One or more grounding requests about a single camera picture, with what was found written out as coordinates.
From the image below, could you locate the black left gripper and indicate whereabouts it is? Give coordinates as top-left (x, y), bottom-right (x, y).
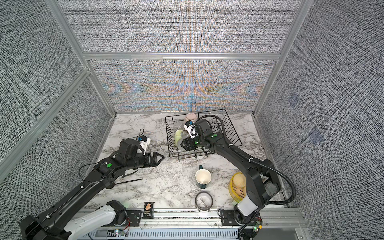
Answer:
top-left (127, 150), bottom-right (166, 171)

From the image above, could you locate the light green mug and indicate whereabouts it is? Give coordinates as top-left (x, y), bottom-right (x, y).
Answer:
top-left (175, 129), bottom-right (185, 149)

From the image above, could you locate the clear glass tumbler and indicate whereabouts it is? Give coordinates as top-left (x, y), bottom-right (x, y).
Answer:
top-left (173, 120), bottom-right (184, 131)

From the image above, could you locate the black wire dish rack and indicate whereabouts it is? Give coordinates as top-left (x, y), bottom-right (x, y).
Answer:
top-left (165, 109), bottom-right (243, 160)

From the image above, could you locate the pink iridescent mug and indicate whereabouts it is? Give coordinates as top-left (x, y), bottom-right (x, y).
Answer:
top-left (185, 113), bottom-right (198, 123)

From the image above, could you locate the dark green mug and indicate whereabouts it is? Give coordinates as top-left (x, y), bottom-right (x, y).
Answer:
top-left (195, 165), bottom-right (212, 189)

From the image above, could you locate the white cream mug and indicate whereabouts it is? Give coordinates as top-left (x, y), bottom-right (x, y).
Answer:
top-left (177, 135), bottom-right (190, 151)

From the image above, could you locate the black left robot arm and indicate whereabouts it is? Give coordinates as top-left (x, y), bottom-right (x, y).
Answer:
top-left (20, 139), bottom-right (165, 240)

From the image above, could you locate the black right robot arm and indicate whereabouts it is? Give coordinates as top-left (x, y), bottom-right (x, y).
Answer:
top-left (178, 115), bottom-right (297, 226)

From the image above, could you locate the black spoon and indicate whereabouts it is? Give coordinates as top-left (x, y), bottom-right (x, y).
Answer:
top-left (115, 179), bottom-right (143, 185)

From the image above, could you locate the dark snack bar packet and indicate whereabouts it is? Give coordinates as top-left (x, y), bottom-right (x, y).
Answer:
top-left (142, 202), bottom-right (154, 219)

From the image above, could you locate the clear glass with black rim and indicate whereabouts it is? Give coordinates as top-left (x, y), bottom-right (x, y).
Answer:
top-left (195, 191), bottom-right (214, 213)

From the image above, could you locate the steamed bun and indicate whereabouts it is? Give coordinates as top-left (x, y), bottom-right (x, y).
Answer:
top-left (232, 173), bottom-right (247, 188)

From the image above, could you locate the yellow bamboo steamer basket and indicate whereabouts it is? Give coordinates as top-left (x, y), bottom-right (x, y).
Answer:
top-left (228, 172), bottom-right (247, 203)

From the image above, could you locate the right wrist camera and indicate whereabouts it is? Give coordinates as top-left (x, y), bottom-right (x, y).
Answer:
top-left (184, 121), bottom-right (198, 139)

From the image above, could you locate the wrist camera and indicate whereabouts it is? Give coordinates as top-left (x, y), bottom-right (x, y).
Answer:
top-left (137, 129), bottom-right (151, 155)
top-left (184, 121), bottom-right (198, 139)

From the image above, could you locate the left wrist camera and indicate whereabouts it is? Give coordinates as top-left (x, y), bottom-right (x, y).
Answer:
top-left (137, 129), bottom-right (151, 155)

